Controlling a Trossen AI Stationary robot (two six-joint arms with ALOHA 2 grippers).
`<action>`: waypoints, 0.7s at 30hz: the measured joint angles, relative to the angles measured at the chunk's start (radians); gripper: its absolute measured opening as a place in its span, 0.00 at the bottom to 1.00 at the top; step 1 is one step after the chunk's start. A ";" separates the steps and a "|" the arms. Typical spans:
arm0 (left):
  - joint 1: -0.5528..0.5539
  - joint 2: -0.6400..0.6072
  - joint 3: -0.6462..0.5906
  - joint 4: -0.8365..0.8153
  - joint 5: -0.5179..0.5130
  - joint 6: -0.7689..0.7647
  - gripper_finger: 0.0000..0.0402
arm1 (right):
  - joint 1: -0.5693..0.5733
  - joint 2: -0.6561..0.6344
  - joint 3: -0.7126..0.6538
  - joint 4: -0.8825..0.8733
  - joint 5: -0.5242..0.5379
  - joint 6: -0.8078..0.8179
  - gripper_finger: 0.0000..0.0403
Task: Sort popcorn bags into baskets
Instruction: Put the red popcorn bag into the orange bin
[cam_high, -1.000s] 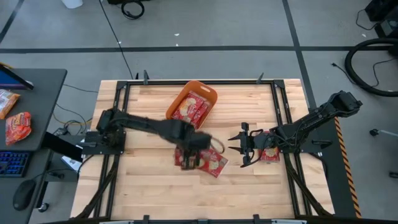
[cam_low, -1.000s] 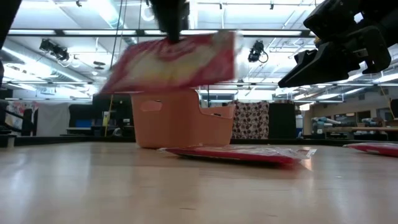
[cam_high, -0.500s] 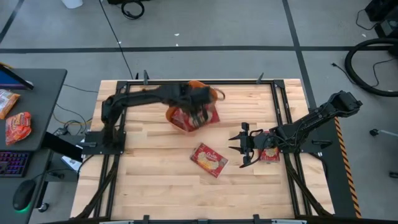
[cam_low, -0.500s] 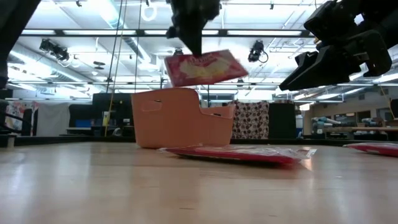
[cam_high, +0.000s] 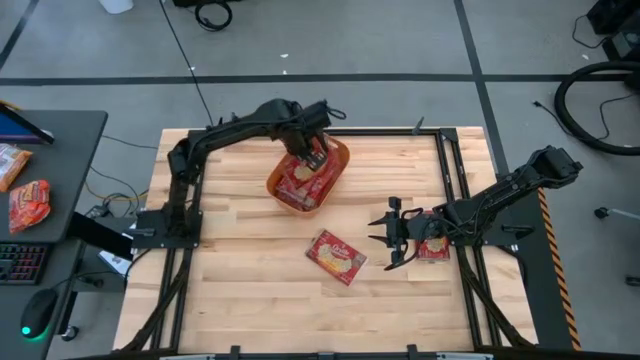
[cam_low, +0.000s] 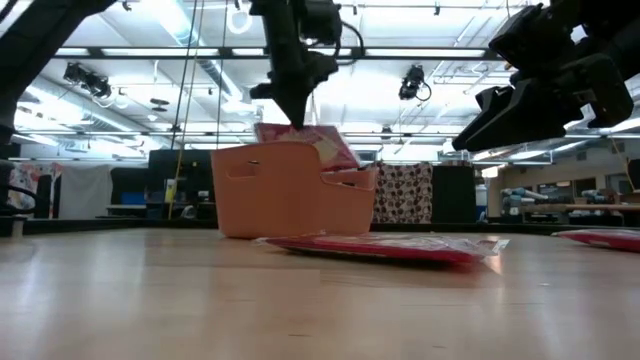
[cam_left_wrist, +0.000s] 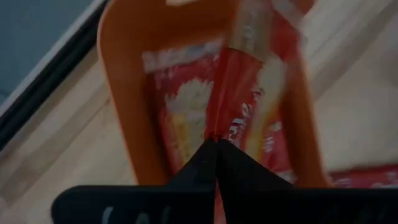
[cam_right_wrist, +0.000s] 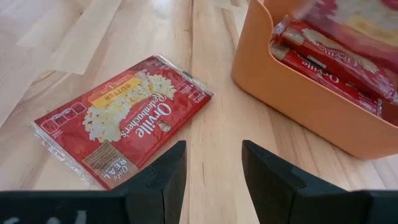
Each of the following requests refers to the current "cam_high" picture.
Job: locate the black computer mouse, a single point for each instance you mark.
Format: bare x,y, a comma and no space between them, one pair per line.
39,312

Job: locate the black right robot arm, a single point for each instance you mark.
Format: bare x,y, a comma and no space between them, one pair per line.
500,192

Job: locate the black equipment box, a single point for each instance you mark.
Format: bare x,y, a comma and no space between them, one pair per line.
620,30

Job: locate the orange white snack bag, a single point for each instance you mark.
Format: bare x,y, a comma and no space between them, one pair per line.
12,165

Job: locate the computer monitor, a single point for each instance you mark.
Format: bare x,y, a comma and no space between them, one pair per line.
20,127

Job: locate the black aluminium table frame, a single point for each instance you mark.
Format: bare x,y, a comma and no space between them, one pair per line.
380,132

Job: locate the white paper sheet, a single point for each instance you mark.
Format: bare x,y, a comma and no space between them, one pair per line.
115,262

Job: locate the black office desk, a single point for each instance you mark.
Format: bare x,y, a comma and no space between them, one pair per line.
70,150

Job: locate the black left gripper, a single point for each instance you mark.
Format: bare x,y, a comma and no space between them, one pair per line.
310,127

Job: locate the orange red snack bag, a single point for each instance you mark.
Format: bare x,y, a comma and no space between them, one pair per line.
29,205

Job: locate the orange plastic basket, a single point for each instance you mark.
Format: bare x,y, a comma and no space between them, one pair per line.
345,157

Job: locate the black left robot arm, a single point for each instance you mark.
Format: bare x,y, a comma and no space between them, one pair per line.
225,132

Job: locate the grey stand leg with caster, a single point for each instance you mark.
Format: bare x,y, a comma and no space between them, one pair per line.
615,213

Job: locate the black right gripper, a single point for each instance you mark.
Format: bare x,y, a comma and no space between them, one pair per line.
412,227

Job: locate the black panel with hazard stripes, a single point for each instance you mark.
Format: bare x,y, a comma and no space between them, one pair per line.
520,260

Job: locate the black backlit keyboard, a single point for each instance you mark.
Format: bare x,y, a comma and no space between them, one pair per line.
22,262

